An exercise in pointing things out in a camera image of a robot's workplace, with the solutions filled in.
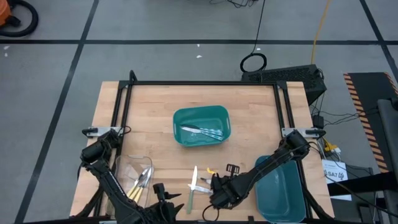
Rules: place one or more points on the yellow tag on gripper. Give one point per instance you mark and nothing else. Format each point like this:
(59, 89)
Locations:
(211, 170)

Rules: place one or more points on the dark teal plastic bin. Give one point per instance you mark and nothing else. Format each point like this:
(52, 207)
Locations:
(280, 199)

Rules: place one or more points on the black metal table frame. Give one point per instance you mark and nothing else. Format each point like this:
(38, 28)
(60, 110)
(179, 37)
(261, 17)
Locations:
(202, 83)

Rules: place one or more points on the white paper label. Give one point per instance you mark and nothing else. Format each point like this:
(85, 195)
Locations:
(332, 166)

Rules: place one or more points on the black hazard striped mat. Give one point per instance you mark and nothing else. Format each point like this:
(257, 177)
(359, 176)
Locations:
(370, 90)

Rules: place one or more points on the orange vacuum cleaner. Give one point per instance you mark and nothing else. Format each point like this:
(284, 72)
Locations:
(3, 14)

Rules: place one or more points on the black power adapter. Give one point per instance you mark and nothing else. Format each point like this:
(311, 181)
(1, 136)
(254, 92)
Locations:
(317, 121)

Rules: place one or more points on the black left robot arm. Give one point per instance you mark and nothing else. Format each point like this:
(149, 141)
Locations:
(109, 183)

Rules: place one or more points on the black computer case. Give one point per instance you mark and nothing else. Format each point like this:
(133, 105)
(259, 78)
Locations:
(286, 76)

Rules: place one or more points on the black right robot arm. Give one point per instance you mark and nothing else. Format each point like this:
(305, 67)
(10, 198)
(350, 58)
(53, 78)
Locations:
(273, 158)

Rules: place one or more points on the bright teal plastic bin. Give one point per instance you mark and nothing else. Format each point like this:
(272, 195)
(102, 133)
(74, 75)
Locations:
(202, 115)

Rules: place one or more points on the black crossbar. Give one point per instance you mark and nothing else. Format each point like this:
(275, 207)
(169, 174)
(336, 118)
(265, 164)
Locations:
(367, 186)

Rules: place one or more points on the clear plastic container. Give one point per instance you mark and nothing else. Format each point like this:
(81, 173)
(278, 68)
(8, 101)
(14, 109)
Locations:
(124, 168)

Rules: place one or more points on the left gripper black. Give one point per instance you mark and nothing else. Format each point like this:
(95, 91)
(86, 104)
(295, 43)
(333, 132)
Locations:
(160, 213)

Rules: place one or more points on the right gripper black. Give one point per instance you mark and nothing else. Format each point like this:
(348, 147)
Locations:
(230, 189)

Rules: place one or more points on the yellow plug cluster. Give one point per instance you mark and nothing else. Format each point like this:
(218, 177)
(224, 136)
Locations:
(329, 146)

